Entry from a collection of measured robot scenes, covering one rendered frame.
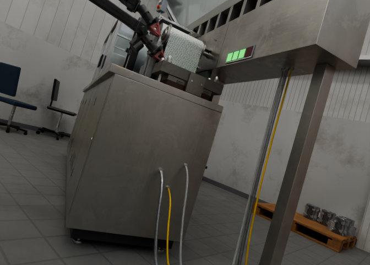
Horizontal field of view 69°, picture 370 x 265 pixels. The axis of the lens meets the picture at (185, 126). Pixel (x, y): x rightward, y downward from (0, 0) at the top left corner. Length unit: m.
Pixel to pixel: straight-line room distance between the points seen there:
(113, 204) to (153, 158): 0.30
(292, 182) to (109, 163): 0.84
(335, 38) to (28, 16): 4.99
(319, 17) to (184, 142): 0.84
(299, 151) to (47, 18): 5.07
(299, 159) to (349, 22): 0.58
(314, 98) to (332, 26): 0.29
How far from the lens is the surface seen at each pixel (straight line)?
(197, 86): 1.52
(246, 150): 4.82
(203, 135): 1.50
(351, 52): 1.31
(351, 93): 4.56
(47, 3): 5.71
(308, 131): 1.23
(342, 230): 3.67
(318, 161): 4.41
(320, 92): 1.27
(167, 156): 1.43
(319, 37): 1.17
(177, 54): 1.73
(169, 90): 1.41
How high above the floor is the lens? 0.66
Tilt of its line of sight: 3 degrees up
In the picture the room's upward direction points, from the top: 17 degrees clockwise
